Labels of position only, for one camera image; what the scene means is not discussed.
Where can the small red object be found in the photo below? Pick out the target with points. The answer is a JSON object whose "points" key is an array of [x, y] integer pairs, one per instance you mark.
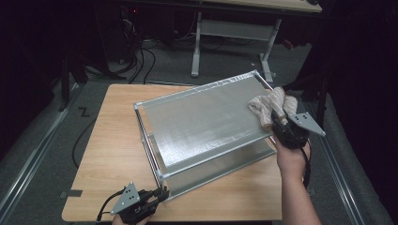
{"points": [[288, 44]]}

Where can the person's right hand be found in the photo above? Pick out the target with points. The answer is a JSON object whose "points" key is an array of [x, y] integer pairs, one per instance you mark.
{"points": [[291, 162]]}

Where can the person's left hand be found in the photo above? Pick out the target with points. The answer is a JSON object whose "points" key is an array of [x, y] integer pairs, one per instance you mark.
{"points": [[137, 224]]}

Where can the aluminium floor rail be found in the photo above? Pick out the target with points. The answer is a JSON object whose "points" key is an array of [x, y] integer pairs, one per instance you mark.
{"points": [[28, 165], [341, 178]]}

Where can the grey tape piece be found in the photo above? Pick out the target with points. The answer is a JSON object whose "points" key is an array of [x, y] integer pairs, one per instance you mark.
{"points": [[72, 193]]}

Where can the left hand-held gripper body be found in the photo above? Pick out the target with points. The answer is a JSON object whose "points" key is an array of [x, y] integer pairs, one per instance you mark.
{"points": [[128, 203]]}

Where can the white-legged background desk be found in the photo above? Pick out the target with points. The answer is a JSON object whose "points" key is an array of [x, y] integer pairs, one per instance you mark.
{"points": [[234, 29]]}

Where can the beige striped towel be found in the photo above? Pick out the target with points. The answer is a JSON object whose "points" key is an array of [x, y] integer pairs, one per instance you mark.
{"points": [[269, 104]]}

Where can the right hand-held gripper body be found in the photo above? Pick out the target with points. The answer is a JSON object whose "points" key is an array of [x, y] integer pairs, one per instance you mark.
{"points": [[294, 134]]}

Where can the black computer tower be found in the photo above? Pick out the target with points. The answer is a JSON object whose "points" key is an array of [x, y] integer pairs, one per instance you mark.
{"points": [[130, 28]]}

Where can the black metal stand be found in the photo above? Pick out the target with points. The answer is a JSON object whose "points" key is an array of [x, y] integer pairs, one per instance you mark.
{"points": [[65, 84], [320, 103]]}

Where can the silver two-tier metal rack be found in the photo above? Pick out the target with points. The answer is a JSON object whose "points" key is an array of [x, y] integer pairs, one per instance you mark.
{"points": [[203, 122]]}

